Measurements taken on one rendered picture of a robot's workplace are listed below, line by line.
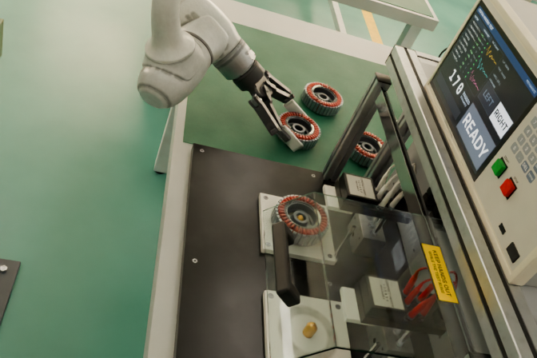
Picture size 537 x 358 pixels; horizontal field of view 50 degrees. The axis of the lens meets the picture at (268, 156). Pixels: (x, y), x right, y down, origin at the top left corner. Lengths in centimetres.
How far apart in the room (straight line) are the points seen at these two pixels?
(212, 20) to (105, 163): 112
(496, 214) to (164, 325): 54
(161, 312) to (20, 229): 111
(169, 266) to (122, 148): 135
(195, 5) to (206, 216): 46
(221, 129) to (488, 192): 70
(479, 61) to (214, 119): 67
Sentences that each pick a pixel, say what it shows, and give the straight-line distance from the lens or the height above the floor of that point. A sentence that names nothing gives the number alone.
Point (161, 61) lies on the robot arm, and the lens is 118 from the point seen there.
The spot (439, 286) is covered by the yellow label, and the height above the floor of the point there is 107.
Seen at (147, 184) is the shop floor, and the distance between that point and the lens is 225.
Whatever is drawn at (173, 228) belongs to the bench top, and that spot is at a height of 75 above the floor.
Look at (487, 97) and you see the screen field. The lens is 92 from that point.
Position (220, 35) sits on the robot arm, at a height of 96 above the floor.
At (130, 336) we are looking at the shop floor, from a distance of 185.
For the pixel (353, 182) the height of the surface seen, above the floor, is 92.
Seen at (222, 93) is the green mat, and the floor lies 75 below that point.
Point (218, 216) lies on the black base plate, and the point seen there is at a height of 77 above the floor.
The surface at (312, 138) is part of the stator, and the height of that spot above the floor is 79.
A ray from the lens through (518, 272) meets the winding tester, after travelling 79.
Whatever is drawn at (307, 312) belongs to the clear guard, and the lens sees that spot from 71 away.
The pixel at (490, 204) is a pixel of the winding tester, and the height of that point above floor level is 114.
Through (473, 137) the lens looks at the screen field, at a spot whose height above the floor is 116.
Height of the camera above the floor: 158
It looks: 38 degrees down
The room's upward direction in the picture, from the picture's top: 24 degrees clockwise
